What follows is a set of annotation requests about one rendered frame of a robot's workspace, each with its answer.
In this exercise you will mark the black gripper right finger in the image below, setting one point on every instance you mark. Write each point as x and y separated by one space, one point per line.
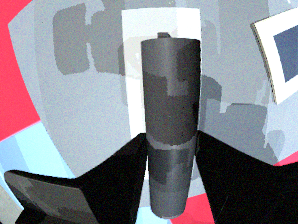
241 189

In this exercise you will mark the white square tile with dark grey centre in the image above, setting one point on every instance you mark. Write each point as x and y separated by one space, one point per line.
278 37

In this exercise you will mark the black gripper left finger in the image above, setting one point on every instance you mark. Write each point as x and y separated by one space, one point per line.
108 194

